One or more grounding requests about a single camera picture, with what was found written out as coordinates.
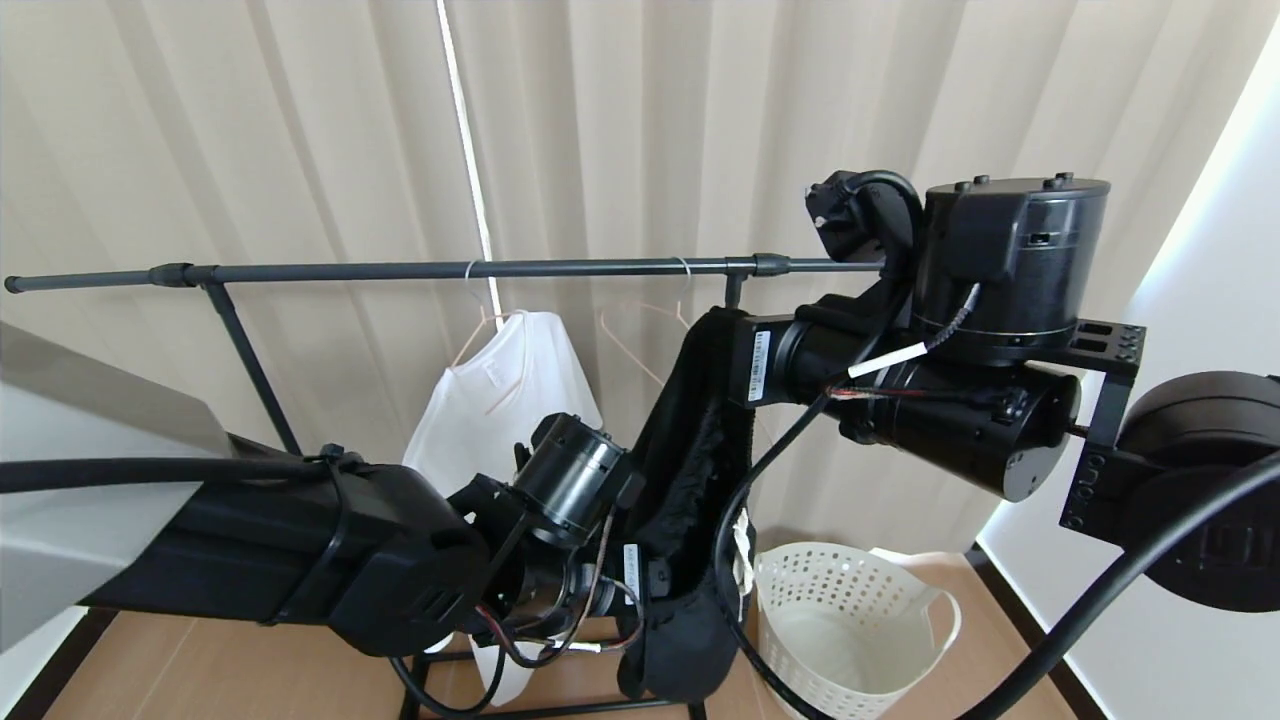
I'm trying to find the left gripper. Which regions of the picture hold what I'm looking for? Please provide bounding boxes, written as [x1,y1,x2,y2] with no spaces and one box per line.
[530,540,658,646]

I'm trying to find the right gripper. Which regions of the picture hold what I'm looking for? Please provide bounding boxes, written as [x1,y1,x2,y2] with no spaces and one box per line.
[735,290,918,407]

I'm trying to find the pink clothes hanger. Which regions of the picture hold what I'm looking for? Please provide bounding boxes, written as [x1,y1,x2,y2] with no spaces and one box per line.
[449,262,531,416]
[598,258,696,391]

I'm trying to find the black shorts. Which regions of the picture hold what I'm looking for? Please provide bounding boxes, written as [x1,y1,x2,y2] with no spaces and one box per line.
[617,307,758,704]

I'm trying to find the white printed shirt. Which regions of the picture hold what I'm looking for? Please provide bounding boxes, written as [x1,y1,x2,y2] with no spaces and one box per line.
[403,310,604,707]

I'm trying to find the white laundry basket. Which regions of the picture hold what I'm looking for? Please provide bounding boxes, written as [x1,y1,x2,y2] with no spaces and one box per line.
[735,541,963,720]

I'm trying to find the black clothes rack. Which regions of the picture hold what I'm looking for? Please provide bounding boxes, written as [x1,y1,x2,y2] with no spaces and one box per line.
[3,253,887,720]

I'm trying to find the beige curtain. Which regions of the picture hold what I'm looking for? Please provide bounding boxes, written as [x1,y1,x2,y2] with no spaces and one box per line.
[0,0,1280,561]

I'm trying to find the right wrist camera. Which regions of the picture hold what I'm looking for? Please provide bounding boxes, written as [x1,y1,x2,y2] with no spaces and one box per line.
[805,170,926,269]

